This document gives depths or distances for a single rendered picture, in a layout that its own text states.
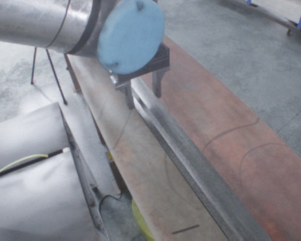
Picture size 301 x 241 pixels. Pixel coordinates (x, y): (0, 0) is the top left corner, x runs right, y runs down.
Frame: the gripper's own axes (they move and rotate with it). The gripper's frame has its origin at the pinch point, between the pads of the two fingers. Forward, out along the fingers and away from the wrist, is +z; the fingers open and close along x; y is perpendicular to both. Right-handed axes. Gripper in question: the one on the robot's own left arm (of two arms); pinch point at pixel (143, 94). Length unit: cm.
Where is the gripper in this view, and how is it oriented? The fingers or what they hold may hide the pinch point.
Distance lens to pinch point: 60.6
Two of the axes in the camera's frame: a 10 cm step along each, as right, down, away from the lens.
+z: 0.5, 6.8, 7.3
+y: -4.7, -6.3, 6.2
